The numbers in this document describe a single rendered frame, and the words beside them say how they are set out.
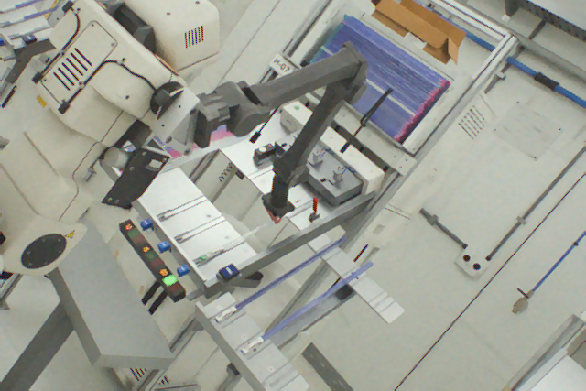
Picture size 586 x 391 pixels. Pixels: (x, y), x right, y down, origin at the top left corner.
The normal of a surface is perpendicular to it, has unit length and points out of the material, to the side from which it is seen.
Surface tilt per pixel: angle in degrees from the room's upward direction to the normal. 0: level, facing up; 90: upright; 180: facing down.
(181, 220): 43
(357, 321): 90
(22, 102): 90
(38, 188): 82
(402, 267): 89
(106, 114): 90
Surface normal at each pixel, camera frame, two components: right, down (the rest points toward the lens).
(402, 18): -0.36, -0.32
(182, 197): 0.11, -0.72
